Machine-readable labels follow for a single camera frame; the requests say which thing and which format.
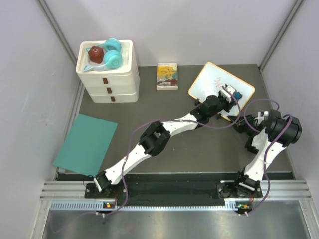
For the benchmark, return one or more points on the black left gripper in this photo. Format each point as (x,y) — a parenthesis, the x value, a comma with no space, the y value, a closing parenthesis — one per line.
(227,103)

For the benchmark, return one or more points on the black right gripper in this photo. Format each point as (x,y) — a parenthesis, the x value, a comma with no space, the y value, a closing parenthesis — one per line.
(238,122)

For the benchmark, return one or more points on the whiteboard with orange frame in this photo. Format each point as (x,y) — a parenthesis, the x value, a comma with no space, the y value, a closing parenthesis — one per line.
(209,81)

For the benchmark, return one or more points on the blue bone-shaped eraser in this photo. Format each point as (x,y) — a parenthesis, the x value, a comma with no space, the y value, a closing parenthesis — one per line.
(237,95)

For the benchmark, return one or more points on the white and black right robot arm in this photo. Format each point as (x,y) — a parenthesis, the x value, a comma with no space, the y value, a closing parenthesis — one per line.
(276,133)

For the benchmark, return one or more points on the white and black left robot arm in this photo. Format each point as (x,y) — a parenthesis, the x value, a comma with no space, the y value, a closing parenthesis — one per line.
(155,138)

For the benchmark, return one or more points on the yellow illustrated book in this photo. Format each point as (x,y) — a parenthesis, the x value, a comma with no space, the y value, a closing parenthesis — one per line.
(167,76)

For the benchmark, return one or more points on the white three-drawer storage unit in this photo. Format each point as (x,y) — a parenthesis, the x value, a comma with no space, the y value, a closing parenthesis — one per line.
(119,85)

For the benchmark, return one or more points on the teal cat-ear headphones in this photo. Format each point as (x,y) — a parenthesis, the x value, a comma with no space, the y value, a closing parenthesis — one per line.
(112,56)

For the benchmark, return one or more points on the dark red plush cube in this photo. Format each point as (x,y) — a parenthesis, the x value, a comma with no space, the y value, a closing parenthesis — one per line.
(96,54)

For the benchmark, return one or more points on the teal paper sheet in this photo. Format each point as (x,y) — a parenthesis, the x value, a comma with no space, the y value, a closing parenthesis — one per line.
(85,146)

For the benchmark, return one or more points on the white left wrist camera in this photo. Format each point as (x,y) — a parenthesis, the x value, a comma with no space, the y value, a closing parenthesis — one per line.
(227,91)

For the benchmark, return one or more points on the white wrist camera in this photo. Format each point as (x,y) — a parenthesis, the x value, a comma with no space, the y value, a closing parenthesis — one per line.
(262,115)
(227,91)

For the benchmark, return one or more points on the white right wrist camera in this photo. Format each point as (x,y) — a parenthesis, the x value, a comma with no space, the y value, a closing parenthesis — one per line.
(262,115)

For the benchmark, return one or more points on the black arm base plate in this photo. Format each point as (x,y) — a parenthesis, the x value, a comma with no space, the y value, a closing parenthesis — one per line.
(187,189)

